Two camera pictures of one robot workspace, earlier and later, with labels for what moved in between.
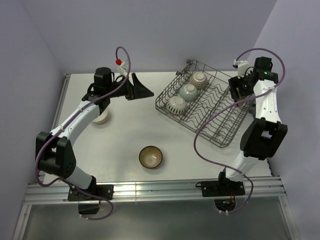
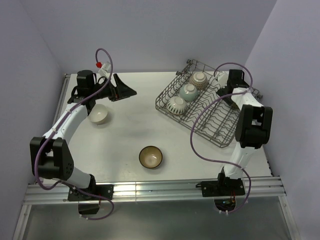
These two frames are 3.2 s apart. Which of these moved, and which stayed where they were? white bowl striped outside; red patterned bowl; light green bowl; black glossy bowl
Moved: black glossy bowl
Stayed: white bowl striped outside; light green bowl; red patterned bowl
